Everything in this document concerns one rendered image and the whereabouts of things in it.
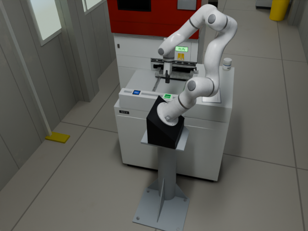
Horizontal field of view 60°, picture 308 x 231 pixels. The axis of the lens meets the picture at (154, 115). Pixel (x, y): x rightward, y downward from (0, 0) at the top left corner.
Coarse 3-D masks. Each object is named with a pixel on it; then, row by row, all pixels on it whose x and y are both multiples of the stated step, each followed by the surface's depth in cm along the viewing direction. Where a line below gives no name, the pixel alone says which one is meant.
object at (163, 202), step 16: (160, 160) 214; (176, 160) 220; (160, 176) 228; (144, 192) 254; (160, 192) 244; (176, 192) 246; (144, 208) 241; (160, 208) 234; (176, 208) 240; (144, 224) 229; (160, 224) 229; (176, 224) 228
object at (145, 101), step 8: (128, 88) 222; (120, 96) 218; (128, 96) 216; (136, 96) 213; (144, 96) 213; (152, 96) 213; (160, 96) 213; (176, 96) 212; (120, 104) 224; (128, 104) 221; (136, 104) 219; (144, 104) 217; (152, 104) 215
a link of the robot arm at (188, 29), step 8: (184, 24) 174; (192, 24) 169; (176, 32) 177; (184, 32) 174; (192, 32) 173; (168, 40) 176; (176, 40) 176; (184, 40) 178; (160, 48) 181; (168, 48) 178
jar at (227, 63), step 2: (226, 58) 237; (228, 58) 237; (230, 58) 237; (224, 60) 235; (226, 60) 234; (228, 60) 234; (230, 60) 234; (224, 62) 236; (226, 62) 234; (228, 62) 233; (230, 62) 234; (224, 64) 236; (226, 64) 235; (228, 64) 234; (230, 64) 235; (224, 66) 237; (226, 66) 236; (228, 66) 236; (230, 66) 237; (222, 68) 241; (224, 68) 238; (226, 68) 237; (228, 68) 237; (230, 68) 239; (224, 70) 240; (226, 70) 238; (228, 70) 239
